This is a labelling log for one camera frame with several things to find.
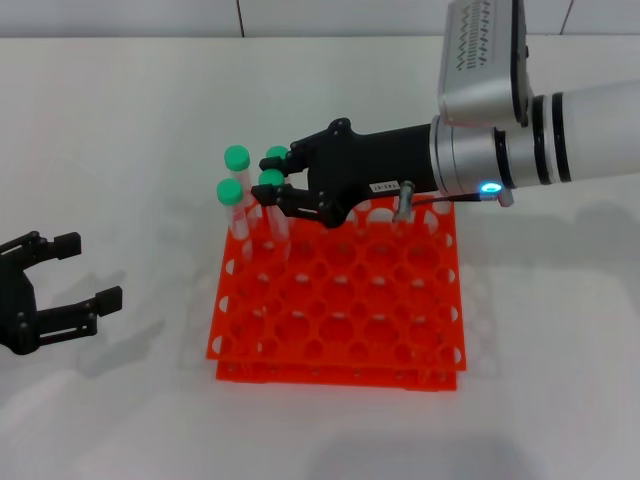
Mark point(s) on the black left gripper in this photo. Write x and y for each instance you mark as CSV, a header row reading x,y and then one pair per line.
x,y
17,310

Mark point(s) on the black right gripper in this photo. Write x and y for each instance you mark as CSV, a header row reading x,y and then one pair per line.
x,y
360,160

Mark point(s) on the orange test tube rack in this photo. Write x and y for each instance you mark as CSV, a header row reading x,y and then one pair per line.
x,y
280,377

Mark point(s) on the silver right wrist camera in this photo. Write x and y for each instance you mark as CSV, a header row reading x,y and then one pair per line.
x,y
480,65

